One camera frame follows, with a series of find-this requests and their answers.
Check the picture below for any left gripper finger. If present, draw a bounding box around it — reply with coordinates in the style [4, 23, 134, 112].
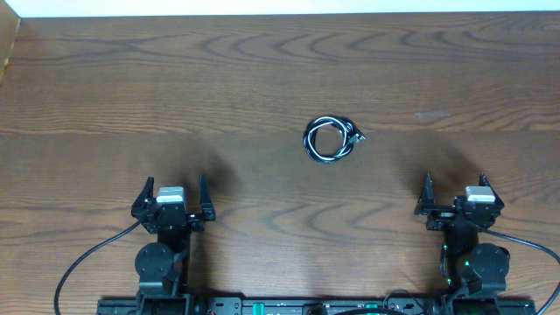
[131, 177, 154, 211]
[199, 174, 215, 214]

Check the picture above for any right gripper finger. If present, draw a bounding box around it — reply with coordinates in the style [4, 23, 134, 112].
[479, 173, 504, 208]
[415, 173, 436, 214]

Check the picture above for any white USB cable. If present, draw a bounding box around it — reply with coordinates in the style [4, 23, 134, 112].
[305, 116, 354, 160]

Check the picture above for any black USB cable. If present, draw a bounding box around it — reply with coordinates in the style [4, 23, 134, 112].
[302, 115, 367, 165]

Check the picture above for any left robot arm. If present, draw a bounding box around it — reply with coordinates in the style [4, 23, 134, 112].
[131, 176, 216, 315]

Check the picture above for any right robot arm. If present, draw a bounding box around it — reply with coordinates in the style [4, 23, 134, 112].
[414, 174, 510, 314]

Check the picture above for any cardboard box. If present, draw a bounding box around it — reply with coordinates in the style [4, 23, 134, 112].
[0, 0, 21, 81]

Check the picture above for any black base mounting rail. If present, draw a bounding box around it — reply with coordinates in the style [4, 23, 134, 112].
[95, 295, 537, 315]

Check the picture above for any green clamp handle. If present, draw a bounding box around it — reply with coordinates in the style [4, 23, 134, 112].
[253, 303, 266, 315]

